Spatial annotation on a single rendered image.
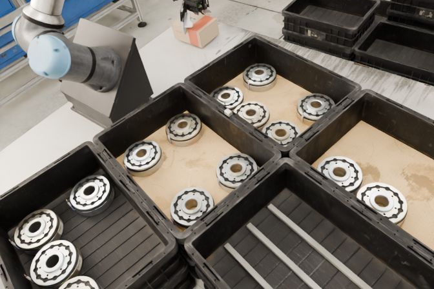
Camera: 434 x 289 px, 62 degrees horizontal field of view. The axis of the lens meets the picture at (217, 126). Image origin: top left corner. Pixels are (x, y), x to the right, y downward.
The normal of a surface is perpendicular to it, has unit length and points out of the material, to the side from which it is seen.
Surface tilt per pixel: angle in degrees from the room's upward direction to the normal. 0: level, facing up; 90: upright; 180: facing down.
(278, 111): 0
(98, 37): 44
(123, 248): 0
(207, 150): 0
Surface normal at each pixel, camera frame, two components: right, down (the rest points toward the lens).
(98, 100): -0.51, -0.04
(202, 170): -0.14, -0.68
